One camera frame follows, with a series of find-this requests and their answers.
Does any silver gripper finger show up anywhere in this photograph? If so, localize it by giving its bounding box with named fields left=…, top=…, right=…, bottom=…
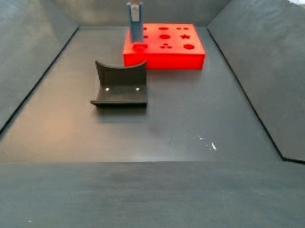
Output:
left=131, top=0, right=140, bottom=22

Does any red shape sorter block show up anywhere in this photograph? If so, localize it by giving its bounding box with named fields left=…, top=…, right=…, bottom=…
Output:
left=123, top=23, right=204, bottom=69

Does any blue arch block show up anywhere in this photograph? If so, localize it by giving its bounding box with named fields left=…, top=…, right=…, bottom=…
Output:
left=125, top=0, right=143, bottom=43

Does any black curved holder stand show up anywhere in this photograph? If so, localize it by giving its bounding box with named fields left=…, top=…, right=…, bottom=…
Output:
left=90, top=61, right=147, bottom=107

